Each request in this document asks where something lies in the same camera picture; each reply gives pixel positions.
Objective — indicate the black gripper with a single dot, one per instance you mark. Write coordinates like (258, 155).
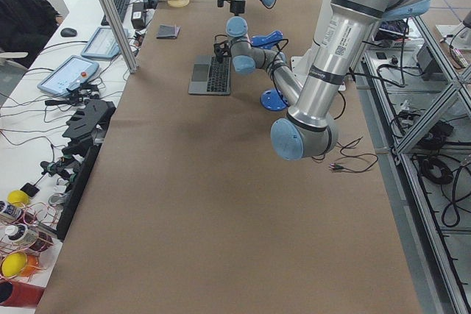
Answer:
(227, 51)
(235, 6)

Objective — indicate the grey laptop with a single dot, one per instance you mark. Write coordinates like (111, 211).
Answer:
(209, 77)

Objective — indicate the folded grey cloth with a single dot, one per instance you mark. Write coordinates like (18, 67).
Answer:
(168, 31)

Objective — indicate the blue desk lamp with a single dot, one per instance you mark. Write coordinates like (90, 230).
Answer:
(271, 99)

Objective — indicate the black keyboard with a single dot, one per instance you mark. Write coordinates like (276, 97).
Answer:
(121, 7)

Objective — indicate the blue teach pendant far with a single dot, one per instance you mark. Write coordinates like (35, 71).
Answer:
(102, 45)

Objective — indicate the blue teach pendant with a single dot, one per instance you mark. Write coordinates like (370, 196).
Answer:
(102, 45)
(75, 71)

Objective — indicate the blue teach pendant near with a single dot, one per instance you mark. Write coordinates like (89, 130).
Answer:
(75, 71)

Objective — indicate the black tool holder stand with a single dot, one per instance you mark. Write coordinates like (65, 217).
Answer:
(83, 122)

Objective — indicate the black computer mouse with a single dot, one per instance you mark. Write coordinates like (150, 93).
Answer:
(68, 32)

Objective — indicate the seated person in black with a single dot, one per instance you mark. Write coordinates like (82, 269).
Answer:
(27, 26)

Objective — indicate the yellow ball back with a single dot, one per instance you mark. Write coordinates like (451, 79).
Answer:
(18, 198)

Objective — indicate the yellow ball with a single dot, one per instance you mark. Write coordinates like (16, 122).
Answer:
(18, 198)
(14, 264)

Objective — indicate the yellow ball front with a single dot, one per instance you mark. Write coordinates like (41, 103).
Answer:
(14, 264)

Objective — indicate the aluminium frame post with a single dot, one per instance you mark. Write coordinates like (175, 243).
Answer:
(114, 21)

